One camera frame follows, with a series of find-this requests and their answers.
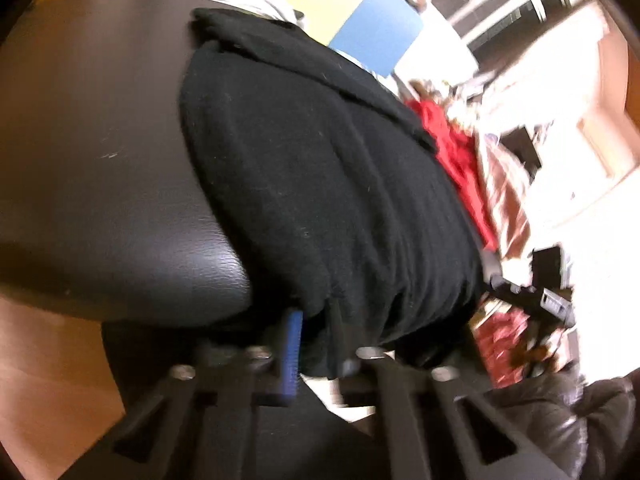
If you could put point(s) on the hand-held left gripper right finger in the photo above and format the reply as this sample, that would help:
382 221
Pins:
347 345

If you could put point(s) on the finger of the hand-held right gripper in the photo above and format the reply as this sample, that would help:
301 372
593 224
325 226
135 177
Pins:
510 287

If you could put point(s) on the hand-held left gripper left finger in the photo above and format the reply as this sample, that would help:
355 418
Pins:
292 355

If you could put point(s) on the black garment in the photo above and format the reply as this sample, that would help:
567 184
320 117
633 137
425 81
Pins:
325 190

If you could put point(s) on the red patterned cloth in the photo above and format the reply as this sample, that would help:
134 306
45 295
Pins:
500 345

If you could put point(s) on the brown striped cloth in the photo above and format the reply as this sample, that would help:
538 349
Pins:
505 195

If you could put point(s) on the black leather sofa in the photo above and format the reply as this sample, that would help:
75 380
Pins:
565 425

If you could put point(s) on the red garment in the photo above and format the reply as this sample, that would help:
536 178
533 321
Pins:
452 160

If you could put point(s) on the dark framed window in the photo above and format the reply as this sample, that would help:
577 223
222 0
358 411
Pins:
495 5

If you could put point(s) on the grey yellow blue panel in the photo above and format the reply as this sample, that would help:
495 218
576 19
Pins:
350 15

